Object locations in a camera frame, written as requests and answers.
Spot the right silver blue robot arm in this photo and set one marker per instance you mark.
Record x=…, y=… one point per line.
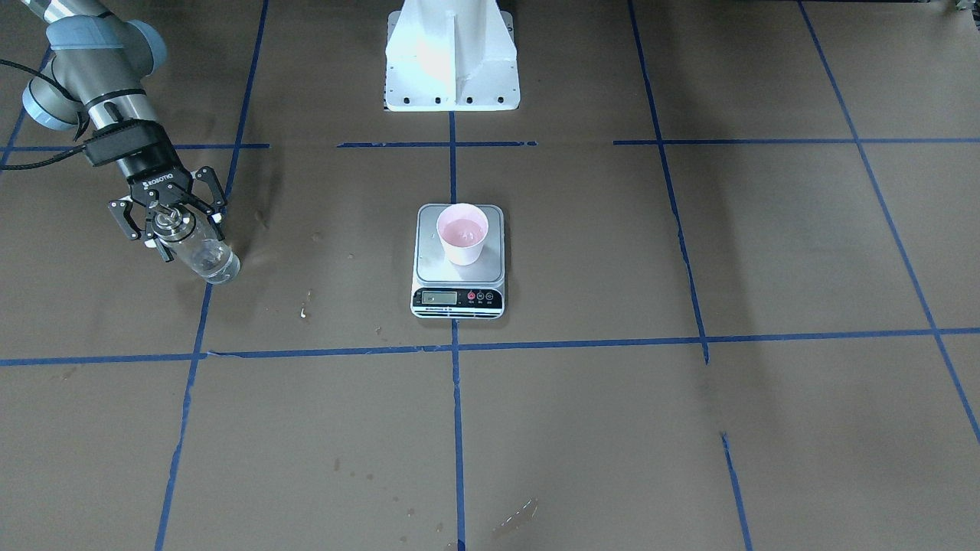
x=93, y=81

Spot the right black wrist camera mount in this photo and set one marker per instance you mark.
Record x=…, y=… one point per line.
x=137, y=139

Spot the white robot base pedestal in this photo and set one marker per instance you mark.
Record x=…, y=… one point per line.
x=451, y=56

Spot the clear glass sauce bottle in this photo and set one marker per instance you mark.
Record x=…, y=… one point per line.
x=191, y=238

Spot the silver digital kitchen scale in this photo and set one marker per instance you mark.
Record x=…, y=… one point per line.
x=444, y=290

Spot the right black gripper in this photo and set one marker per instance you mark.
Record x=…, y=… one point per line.
x=158, y=182

